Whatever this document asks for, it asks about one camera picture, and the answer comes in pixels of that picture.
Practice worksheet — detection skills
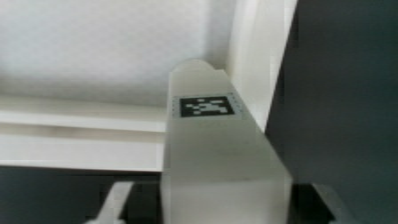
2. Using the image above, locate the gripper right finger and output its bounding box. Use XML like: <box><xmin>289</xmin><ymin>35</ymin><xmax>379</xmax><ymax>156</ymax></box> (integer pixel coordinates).
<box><xmin>290</xmin><ymin>183</ymin><xmax>351</xmax><ymax>224</ymax></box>

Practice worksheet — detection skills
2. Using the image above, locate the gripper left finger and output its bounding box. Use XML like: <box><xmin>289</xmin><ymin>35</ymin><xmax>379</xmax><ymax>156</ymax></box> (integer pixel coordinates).
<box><xmin>83</xmin><ymin>180</ymin><xmax>164</xmax><ymax>224</ymax></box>

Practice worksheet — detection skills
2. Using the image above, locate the white leg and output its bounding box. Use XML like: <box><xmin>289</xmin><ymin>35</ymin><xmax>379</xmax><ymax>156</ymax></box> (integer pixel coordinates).
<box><xmin>161</xmin><ymin>59</ymin><xmax>294</xmax><ymax>224</ymax></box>

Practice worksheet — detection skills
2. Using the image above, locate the white desk top tray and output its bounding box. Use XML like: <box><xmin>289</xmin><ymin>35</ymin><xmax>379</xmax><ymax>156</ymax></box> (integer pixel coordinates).
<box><xmin>0</xmin><ymin>0</ymin><xmax>299</xmax><ymax>171</ymax></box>

